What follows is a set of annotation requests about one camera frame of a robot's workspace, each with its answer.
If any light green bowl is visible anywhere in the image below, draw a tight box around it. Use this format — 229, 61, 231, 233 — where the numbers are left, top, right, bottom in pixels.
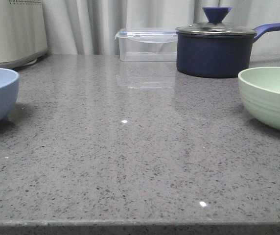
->
238, 67, 280, 130

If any clear plastic food container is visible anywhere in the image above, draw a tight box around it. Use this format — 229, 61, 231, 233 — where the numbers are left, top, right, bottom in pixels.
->
116, 28, 178, 62

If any dark blue saucepan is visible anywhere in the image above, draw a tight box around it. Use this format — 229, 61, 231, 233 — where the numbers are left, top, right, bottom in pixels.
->
176, 22, 280, 79

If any glass lid with blue knob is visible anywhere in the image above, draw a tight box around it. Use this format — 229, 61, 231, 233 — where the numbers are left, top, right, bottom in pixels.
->
176, 7, 257, 36

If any cream white kitchen appliance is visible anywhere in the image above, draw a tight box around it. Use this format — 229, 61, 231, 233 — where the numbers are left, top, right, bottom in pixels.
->
0, 0, 47, 68

